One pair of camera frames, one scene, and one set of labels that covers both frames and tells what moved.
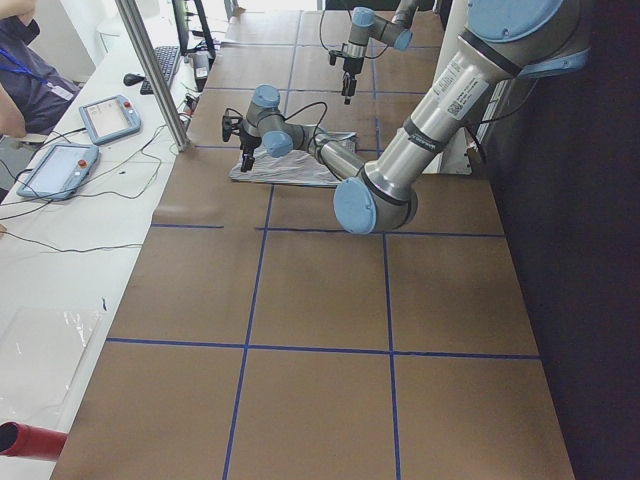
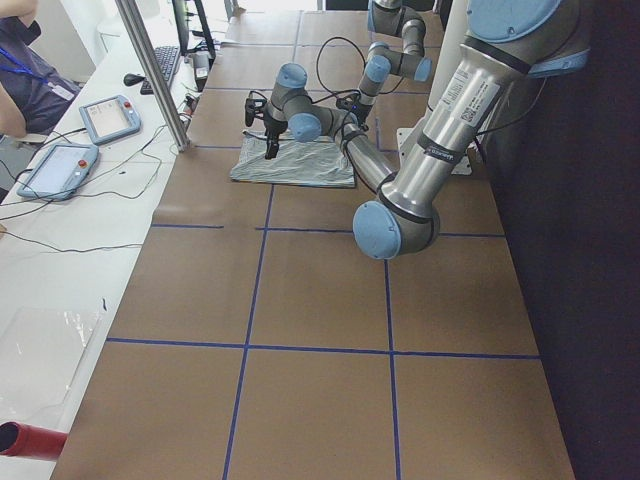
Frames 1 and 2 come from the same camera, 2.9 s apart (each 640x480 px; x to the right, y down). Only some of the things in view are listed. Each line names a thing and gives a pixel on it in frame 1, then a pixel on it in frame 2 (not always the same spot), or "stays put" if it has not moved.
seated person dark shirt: (41, 87) stays put
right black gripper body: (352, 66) → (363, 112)
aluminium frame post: (179, 133) stays put
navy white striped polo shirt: (296, 167) stays put
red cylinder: (21, 440) stays put
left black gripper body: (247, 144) → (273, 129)
